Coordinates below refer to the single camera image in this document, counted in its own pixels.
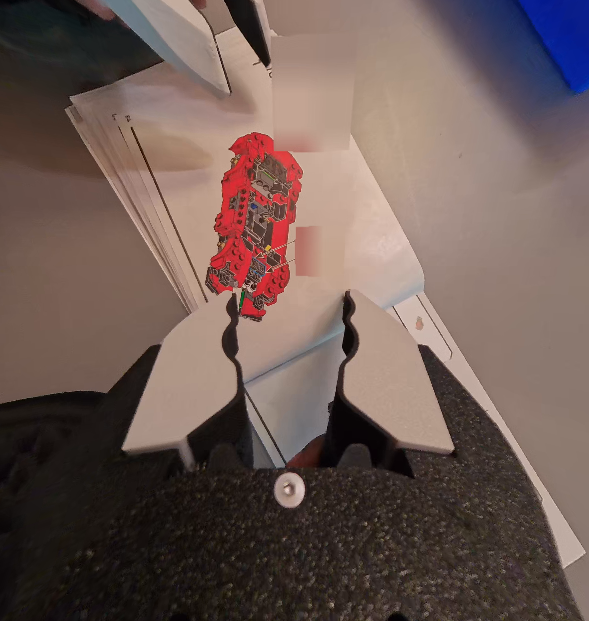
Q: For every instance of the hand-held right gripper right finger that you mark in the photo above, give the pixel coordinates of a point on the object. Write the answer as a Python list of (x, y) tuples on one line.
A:
[(396, 388)]

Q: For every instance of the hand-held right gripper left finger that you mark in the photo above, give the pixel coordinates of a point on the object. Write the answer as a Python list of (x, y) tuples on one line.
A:
[(182, 388)]

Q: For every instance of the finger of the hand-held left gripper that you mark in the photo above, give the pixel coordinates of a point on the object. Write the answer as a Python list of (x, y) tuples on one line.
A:
[(178, 39), (248, 24)]

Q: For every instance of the lego instruction booklet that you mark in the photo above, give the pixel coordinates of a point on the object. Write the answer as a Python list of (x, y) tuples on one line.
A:
[(323, 301)]

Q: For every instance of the person's right hand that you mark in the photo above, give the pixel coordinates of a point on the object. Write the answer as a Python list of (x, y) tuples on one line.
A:
[(311, 453)]

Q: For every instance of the blue plastic storage bin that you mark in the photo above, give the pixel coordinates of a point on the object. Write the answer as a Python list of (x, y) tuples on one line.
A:
[(566, 39)]

